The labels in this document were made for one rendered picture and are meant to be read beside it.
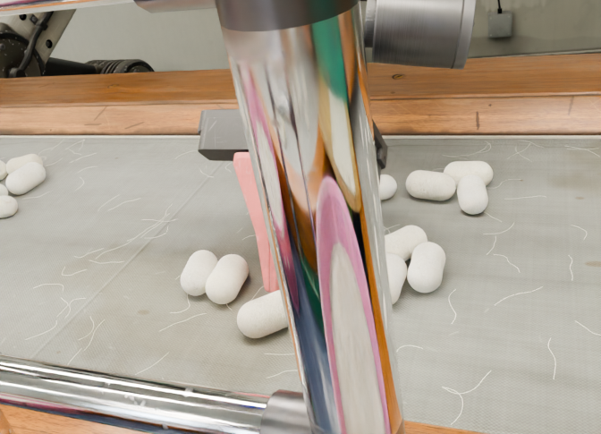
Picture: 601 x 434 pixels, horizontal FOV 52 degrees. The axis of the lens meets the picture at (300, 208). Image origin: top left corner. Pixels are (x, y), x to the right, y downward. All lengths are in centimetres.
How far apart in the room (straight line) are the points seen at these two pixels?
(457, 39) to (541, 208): 12
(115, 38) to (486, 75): 242
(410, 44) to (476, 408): 21
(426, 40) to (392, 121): 16
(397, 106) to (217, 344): 28
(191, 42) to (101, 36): 41
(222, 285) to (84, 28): 262
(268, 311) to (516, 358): 13
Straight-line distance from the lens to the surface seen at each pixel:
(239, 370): 34
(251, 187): 35
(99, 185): 56
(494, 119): 53
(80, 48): 299
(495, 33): 245
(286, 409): 17
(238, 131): 36
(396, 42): 39
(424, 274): 35
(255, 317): 34
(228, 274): 37
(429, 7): 39
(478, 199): 41
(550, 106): 53
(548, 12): 249
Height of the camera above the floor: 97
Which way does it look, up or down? 31 degrees down
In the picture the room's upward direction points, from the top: 11 degrees counter-clockwise
